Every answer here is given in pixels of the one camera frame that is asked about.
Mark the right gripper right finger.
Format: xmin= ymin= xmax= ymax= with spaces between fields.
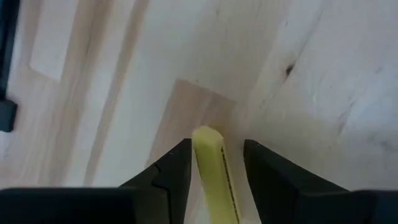
xmin=243 ymin=139 xmax=349 ymax=224

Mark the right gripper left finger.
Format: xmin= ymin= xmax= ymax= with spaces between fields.
xmin=119 ymin=138 xmax=193 ymax=224

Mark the yellow eraser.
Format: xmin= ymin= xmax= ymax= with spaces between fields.
xmin=192 ymin=125 xmax=242 ymax=224

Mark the black aluminium table frame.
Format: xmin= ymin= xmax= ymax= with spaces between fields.
xmin=0 ymin=0 xmax=21 ymax=133

